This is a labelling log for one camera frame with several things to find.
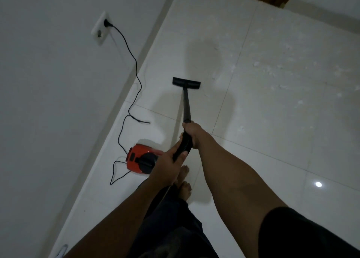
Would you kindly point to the person's right hand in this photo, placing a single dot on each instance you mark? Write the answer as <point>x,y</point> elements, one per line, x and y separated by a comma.
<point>198,135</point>

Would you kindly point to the person's left hand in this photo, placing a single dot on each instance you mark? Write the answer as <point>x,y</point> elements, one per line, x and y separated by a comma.
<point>164,168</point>

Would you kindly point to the person's left thumb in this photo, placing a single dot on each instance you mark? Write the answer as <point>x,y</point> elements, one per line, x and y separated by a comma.
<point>182,156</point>

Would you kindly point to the person's right fingers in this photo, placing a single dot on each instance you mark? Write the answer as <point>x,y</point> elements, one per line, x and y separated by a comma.
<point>188,125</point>

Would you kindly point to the black vacuum wand with nozzle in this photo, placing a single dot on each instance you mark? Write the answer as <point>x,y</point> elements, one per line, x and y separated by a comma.
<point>186,103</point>

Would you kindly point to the person's right forearm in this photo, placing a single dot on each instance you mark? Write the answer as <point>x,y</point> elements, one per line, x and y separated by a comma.
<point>233,187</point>

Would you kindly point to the person's left forearm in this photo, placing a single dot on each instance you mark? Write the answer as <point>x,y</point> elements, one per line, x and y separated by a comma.
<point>121,221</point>

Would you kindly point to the person's bare foot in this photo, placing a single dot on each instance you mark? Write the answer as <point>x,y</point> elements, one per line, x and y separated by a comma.
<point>183,173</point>
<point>185,191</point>

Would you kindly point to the red canister vacuum cleaner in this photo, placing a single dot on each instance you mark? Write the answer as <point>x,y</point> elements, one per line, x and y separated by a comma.
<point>137,158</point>

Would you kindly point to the dark trousers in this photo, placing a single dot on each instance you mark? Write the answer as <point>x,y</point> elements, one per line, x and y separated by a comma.
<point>171,229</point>

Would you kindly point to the scattered white debris bits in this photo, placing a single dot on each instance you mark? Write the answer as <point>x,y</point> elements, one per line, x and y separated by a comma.
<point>277,69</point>

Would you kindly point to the black power plug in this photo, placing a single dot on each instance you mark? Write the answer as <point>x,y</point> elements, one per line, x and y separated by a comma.
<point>107,23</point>

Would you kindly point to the black shirt sleeve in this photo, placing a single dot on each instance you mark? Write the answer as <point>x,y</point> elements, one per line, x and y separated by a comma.
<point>303,235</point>

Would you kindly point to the white wall socket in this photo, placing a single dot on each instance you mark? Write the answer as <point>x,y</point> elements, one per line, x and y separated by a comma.
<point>99,30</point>

